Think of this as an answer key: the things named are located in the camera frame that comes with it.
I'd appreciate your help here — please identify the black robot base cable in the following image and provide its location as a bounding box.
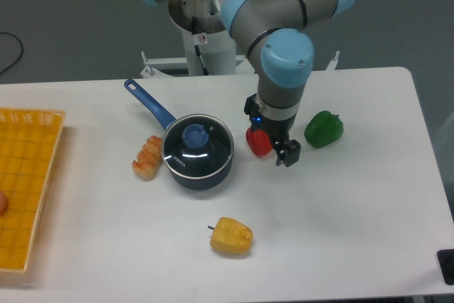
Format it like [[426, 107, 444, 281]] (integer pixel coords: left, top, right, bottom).
[[192, 16, 210, 77]]

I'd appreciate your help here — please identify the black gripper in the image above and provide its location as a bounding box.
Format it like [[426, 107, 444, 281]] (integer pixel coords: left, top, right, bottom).
[[244, 94, 301, 167]]

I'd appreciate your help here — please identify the black floor cable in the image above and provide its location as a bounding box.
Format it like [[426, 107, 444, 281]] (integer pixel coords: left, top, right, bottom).
[[0, 31, 24, 75]]

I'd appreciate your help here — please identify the glass lid blue knob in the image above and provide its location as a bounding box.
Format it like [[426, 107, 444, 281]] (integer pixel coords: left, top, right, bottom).
[[161, 114, 236, 179]]

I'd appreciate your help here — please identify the yellow woven basket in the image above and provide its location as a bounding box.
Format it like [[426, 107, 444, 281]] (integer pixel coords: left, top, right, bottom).
[[1, 107, 65, 272]]

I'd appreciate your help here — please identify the green toy bell pepper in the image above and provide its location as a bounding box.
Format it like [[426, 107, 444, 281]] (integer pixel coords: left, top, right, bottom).
[[304, 111, 344, 148]]

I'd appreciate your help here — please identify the orange toy shrimp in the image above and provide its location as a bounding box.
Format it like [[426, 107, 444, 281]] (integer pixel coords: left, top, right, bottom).
[[131, 136, 162, 180]]

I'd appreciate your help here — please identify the yellow toy bell pepper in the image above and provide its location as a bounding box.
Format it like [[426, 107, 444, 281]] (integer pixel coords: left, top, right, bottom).
[[207, 217, 254, 255]]

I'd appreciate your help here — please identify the red toy bell pepper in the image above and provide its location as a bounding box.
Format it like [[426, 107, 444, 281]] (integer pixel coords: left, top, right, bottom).
[[245, 127, 272, 157]]

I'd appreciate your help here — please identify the dark blue saucepan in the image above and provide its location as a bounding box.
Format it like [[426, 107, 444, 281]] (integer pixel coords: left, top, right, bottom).
[[124, 79, 234, 190]]

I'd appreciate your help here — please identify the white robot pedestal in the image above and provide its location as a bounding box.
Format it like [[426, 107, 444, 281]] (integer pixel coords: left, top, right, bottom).
[[139, 0, 342, 79]]

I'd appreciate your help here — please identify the black device table edge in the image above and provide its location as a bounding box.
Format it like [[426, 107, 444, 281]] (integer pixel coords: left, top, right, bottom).
[[437, 249, 454, 285]]

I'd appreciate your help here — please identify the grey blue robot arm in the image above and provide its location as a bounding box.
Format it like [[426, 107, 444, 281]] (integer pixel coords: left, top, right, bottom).
[[143, 0, 355, 166]]

